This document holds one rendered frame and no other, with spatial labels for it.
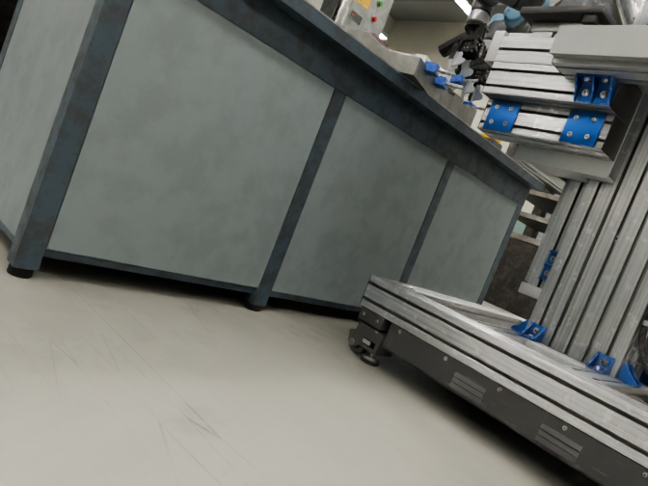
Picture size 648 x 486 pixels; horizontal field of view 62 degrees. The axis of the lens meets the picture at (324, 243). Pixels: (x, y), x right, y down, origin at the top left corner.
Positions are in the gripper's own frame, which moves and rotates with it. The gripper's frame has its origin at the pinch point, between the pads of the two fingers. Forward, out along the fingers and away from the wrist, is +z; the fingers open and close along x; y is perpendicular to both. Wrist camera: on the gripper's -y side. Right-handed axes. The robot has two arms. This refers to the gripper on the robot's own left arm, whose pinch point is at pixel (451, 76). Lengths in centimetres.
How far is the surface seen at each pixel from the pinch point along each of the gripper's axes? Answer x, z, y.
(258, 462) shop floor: -86, 116, 55
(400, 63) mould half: -35.0, 17.6, 6.9
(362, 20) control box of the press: 21, -47, -78
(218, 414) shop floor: -85, 114, 43
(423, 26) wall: 582, -494, -537
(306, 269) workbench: -27, 83, -7
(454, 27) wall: 583, -485, -466
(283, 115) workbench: -61, 49, -2
